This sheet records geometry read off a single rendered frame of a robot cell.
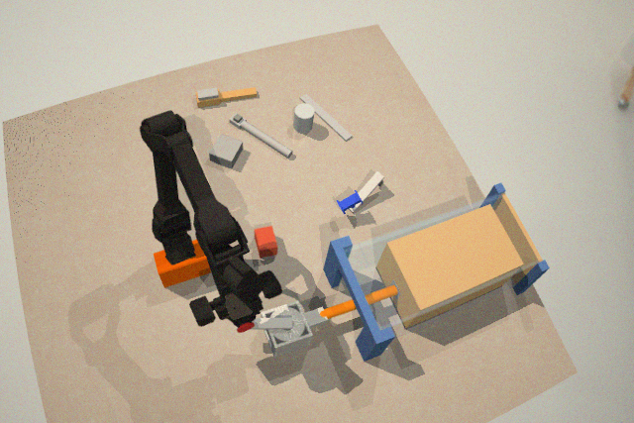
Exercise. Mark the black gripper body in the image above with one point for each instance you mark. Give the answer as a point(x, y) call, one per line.
point(203, 310)

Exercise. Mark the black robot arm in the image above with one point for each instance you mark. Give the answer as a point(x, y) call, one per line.
point(166, 136)

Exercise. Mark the clear-panelled rack with blue frame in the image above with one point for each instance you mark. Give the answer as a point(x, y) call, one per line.
point(422, 273)

